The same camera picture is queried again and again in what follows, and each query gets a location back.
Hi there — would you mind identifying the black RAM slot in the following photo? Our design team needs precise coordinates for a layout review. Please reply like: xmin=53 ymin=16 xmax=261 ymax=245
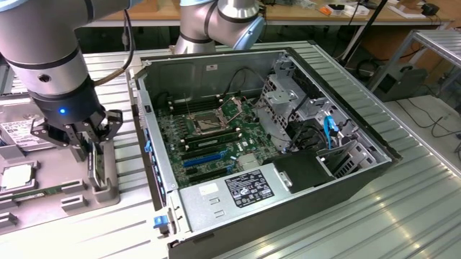
xmin=170 ymin=99 xmax=223 ymax=111
xmin=167 ymin=93 xmax=220 ymax=104
xmin=182 ymin=131 xmax=238 ymax=145
xmin=168 ymin=96 xmax=220 ymax=107
xmin=171 ymin=102 xmax=223 ymax=114
xmin=180 ymin=127 xmax=236 ymax=141

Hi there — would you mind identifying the blue card retainer clip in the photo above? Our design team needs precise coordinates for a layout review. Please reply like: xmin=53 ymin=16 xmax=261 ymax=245
xmin=142 ymin=128 xmax=152 ymax=155

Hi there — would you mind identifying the grey parts rack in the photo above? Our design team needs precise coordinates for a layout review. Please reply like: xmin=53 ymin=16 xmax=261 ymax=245
xmin=0 ymin=107 xmax=122 ymax=233

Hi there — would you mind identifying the metal socket cover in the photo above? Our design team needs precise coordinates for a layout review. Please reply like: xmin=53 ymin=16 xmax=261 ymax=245
xmin=215 ymin=96 xmax=246 ymax=124

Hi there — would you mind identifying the thin grey braided cable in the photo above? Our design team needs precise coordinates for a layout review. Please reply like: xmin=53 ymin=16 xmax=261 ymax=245
xmin=92 ymin=8 xmax=136 ymax=86

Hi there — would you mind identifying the white flat box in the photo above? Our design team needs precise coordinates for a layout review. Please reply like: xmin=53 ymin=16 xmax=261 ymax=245
xmin=386 ymin=0 xmax=426 ymax=19

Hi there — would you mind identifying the aluminium frame table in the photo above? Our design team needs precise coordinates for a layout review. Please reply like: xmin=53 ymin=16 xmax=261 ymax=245
xmin=366 ymin=29 xmax=461 ymax=94

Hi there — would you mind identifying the green motherboard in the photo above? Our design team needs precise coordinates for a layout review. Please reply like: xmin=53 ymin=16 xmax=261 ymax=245
xmin=155 ymin=96 xmax=285 ymax=189

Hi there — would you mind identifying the black power adapter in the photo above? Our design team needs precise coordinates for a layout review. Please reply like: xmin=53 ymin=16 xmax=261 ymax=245
xmin=421 ymin=3 xmax=441 ymax=16

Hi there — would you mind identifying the blue case latch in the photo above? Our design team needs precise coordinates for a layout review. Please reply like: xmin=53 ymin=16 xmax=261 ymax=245
xmin=152 ymin=215 xmax=170 ymax=230

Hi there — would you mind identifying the black expansion slot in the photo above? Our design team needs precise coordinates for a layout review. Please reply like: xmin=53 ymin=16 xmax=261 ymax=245
xmin=180 ymin=150 xmax=223 ymax=162
xmin=187 ymin=169 xmax=231 ymax=185

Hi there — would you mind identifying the black stand pole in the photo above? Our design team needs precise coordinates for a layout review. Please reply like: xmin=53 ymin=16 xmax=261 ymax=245
xmin=339 ymin=0 xmax=389 ymax=65

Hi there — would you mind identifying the hard disk with white label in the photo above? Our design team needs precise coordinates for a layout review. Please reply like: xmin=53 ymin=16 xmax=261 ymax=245
xmin=0 ymin=94 xmax=55 ymax=152

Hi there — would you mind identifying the green low-profile graphics card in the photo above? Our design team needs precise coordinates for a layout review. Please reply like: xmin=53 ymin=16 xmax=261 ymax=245
xmin=86 ymin=140 xmax=111 ymax=189

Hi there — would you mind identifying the grey disk bay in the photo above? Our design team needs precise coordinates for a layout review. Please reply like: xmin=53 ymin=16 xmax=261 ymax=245
xmin=315 ymin=140 xmax=374 ymax=180

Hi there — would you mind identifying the open black PC case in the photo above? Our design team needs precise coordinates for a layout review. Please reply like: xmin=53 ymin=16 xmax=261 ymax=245
xmin=124 ymin=46 xmax=404 ymax=259

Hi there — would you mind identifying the black plastic air shroud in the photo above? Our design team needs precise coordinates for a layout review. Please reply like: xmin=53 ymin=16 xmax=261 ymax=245
xmin=262 ymin=150 xmax=337 ymax=195

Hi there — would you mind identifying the thin metal locking lever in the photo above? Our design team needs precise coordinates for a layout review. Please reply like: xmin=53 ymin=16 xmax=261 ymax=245
xmin=182 ymin=92 xmax=194 ymax=121

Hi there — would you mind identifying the silver chipset heatsink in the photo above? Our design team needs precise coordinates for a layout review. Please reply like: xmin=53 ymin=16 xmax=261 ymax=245
xmin=235 ymin=154 xmax=262 ymax=171

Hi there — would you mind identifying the wooden desk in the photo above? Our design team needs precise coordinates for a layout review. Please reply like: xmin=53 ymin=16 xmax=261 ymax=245
xmin=75 ymin=0 xmax=456 ymax=28

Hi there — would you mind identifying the silver perforated drive cage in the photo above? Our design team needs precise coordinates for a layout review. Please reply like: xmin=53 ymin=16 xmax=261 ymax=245
xmin=255 ymin=52 xmax=327 ymax=152

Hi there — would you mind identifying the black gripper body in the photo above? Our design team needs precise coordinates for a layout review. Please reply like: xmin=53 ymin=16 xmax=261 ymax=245
xmin=28 ymin=77 xmax=107 ymax=129

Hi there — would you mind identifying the grey power supply unit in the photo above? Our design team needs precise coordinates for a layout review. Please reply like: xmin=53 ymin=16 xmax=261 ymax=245
xmin=178 ymin=161 xmax=293 ymax=233

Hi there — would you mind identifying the blue data wire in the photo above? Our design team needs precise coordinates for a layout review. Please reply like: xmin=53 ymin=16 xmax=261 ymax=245
xmin=323 ymin=115 xmax=339 ymax=151

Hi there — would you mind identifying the orange and white box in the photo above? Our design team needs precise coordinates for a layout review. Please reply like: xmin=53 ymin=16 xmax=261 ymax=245
xmin=318 ymin=4 xmax=371 ymax=17

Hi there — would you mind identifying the silver CPU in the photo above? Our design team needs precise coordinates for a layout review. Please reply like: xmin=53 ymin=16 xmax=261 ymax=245
xmin=0 ymin=164 xmax=35 ymax=189

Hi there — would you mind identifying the black box device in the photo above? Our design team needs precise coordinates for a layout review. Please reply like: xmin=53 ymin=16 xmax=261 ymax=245
xmin=374 ymin=66 xmax=429 ymax=103

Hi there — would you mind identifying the black arched wire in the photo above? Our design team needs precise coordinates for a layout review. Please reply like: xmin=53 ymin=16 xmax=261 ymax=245
xmin=222 ymin=67 xmax=270 ymax=100

